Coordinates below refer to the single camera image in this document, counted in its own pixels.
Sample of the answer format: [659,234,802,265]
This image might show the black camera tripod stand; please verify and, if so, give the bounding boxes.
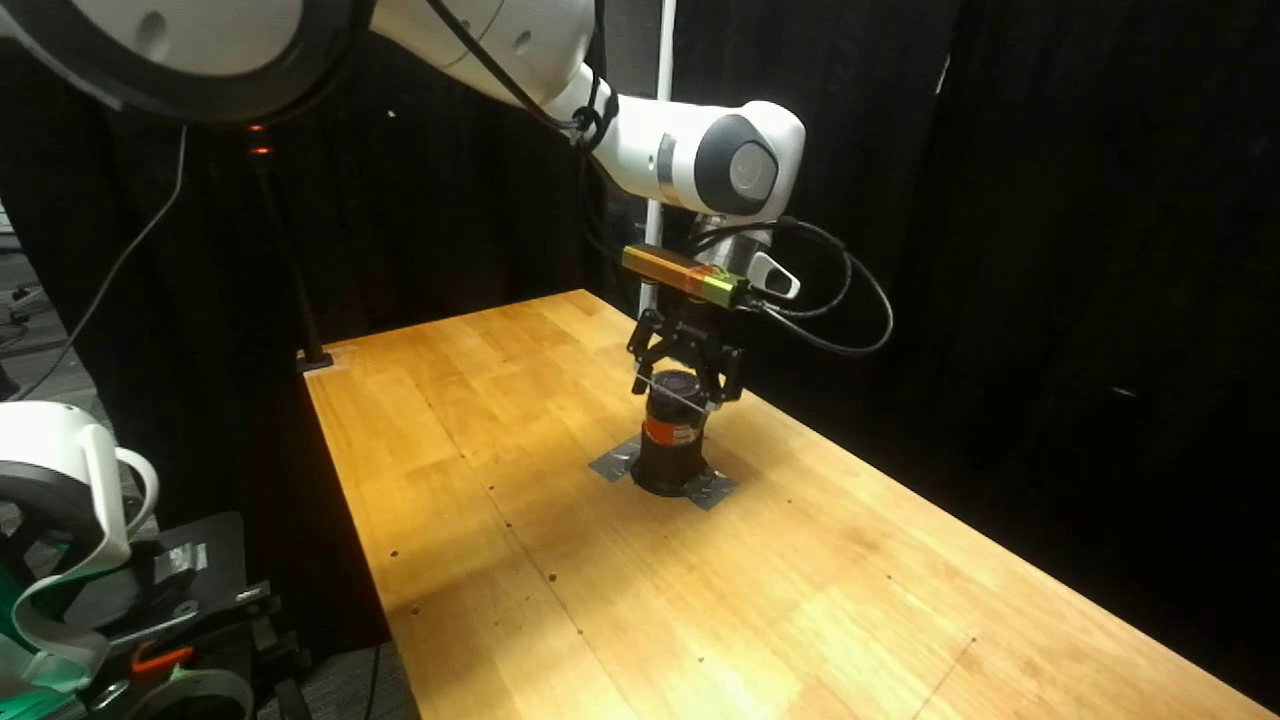
[236,114,342,375]

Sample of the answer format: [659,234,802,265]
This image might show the white hanging cable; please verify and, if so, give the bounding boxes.
[0,120,192,402]

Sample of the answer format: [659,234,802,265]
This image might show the grey tape piece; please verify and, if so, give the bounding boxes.
[682,462,740,517]
[588,437,648,483]

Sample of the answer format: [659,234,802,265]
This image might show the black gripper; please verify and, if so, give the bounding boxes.
[626,301,748,408]

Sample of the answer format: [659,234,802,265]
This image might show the black equipment with orange part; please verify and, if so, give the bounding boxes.
[75,512,312,720]

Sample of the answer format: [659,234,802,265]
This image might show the white vertical pole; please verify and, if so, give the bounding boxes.
[634,0,682,332]

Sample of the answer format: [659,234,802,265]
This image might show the black looped wrist cable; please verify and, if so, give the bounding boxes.
[684,211,900,364]

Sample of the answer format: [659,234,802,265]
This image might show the black curtain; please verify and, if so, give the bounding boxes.
[0,0,1280,705]

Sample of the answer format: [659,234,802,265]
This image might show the dark jar with purple lid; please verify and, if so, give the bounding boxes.
[628,371,712,501]

